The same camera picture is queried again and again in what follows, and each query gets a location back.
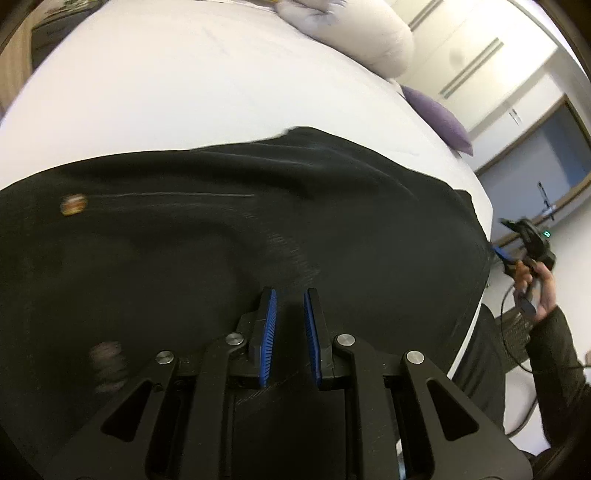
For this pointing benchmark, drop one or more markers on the folded grey duvet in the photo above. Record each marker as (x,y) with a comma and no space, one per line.
(369,32)

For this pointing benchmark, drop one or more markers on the grey nightstand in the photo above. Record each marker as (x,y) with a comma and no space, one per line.
(61,20)

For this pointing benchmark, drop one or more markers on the white bed mattress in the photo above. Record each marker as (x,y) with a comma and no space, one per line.
(149,76)

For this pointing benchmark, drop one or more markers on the black jeans pants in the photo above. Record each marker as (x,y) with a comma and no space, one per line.
(107,261)

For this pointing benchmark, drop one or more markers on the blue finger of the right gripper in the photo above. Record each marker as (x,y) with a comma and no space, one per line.
(505,258)

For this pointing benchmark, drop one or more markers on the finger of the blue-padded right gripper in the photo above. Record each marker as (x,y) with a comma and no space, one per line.
(405,418)

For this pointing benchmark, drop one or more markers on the person's dark sleeve forearm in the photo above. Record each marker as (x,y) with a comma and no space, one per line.
(562,391)

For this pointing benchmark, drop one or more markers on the person's right hand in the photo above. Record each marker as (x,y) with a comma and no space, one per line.
(535,291)

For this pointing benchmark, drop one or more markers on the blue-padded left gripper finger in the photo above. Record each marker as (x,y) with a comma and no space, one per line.
(117,442)

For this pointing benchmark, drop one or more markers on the white wardrobe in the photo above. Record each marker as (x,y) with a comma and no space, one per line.
(472,55)

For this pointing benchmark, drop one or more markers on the purple cushion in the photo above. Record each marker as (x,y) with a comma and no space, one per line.
(440,119)

